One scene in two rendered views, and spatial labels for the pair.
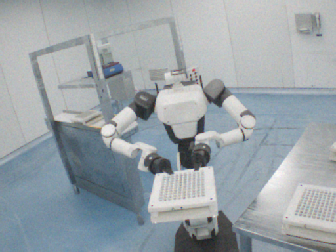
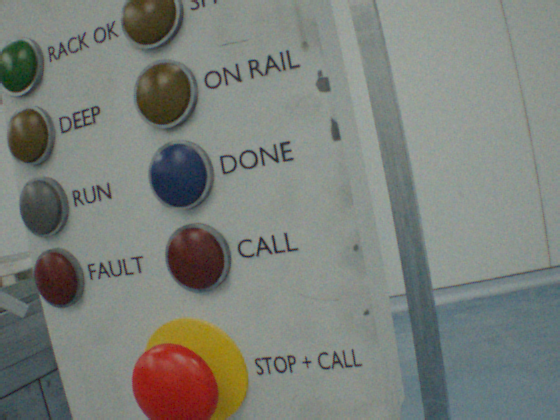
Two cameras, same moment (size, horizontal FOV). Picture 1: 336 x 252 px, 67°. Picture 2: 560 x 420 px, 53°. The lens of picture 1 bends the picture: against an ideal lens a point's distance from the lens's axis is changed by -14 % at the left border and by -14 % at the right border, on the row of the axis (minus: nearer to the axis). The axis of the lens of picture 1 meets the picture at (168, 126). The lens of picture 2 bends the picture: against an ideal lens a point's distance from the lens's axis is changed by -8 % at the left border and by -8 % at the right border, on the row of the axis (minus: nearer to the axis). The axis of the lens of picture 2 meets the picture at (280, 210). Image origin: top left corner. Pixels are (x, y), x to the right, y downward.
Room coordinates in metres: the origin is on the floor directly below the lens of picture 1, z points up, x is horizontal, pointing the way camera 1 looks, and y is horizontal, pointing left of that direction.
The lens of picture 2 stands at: (2.71, -0.61, 1.02)
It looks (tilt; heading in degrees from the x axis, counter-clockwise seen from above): 3 degrees down; 66
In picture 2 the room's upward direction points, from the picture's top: 11 degrees counter-clockwise
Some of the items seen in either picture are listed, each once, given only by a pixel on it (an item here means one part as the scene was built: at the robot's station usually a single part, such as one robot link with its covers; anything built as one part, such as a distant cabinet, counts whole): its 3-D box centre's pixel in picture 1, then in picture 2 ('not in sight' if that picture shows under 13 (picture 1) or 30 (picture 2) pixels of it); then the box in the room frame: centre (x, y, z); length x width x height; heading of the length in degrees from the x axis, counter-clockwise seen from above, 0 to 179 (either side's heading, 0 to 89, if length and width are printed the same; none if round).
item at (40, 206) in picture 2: not in sight; (40, 207); (2.72, -0.31, 1.03); 0.03 x 0.01 x 0.03; 136
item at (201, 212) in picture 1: (185, 197); not in sight; (0.94, -0.01, 1.01); 0.24 x 0.24 x 0.02; 81
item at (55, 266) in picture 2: not in sight; (56, 278); (2.72, -0.31, 0.99); 0.03 x 0.01 x 0.03; 136
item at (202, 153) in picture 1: (200, 159); not in sight; (1.14, -0.11, 1.05); 0.12 x 0.10 x 0.13; 164
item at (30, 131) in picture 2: not in sight; (27, 135); (2.72, -0.31, 1.07); 0.03 x 0.01 x 0.03; 136
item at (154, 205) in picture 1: (183, 188); not in sight; (0.94, -0.01, 1.06); 0.25 x 0.24 x 0.02; 171
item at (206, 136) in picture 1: (209, 142); not in sight; (1.29, -0.18, 1.06); 0.13 x 0.07 x 0.09; 100
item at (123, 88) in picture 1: (121, 86); not in sight; (2.40, 0.32, 1.20); 0.22 x 0.11 x 0.20; 46
